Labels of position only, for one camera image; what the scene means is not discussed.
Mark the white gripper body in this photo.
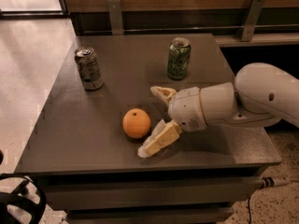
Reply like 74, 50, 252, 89
168, 87, 206, 133

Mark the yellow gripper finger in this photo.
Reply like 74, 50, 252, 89
150, 86, 177, 106
137, 119, 182, 158

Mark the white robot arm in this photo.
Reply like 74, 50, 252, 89
138, 63, 299, 158

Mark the orange fruit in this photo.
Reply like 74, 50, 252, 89
122, 108, 150, 139

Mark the green soda can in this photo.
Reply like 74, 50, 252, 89
167, 37, 192, 80

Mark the grey drawer cabinet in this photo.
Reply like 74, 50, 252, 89
14, 33, 283, 224

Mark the white silver soda can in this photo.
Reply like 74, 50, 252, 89
75, 47, 104, 91

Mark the black chair base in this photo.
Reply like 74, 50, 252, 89
0, 174, 47, 224

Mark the left metal wall bracket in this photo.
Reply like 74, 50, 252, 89
107, 0, 124, 35

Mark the metal wall bracket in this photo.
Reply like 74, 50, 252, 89
239, 0, 266, 42
107, 0, 124, 35

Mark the black cable with plug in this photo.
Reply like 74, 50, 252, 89
246, 176, 292, 224

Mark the right metal wall bracket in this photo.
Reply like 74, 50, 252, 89
239, 0, 266, 42

